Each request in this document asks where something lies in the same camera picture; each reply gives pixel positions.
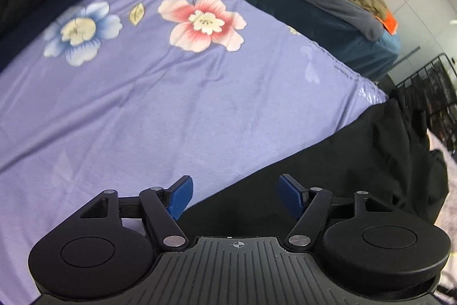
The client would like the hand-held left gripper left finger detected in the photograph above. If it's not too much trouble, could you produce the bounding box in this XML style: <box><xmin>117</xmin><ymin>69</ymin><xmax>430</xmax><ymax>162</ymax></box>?
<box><xmin>80</xmin><ymin>175</ymin><xmax>194</xmax><ymax>251</ymax></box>

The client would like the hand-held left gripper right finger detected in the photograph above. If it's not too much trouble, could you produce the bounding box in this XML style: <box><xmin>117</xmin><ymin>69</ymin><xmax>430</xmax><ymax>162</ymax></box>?
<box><xmin>278</xmin><ymin>174</ymin><xmax>393</xmax><ymax>251</ymax></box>

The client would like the purple floral bedsheet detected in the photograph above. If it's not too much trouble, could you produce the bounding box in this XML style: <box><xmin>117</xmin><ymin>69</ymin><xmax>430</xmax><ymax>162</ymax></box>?
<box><xmin>0</xmin><ymin>0</ymin><xmax>390</xmax><ymax>295</ymax></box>

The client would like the orange cloth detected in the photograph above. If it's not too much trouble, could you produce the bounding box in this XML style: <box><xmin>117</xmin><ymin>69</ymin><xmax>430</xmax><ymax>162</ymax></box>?
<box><xmin>375</xmin><ymin>14</ymin><xmax>398</xmax><ymax>36</ymax></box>

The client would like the black wire rack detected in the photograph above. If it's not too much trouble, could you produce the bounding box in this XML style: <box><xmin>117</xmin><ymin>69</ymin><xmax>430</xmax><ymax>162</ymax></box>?
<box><xmin>394</xmin><ymin>55</ymin><xmax>457</xmax><ymax>148</ymax></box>

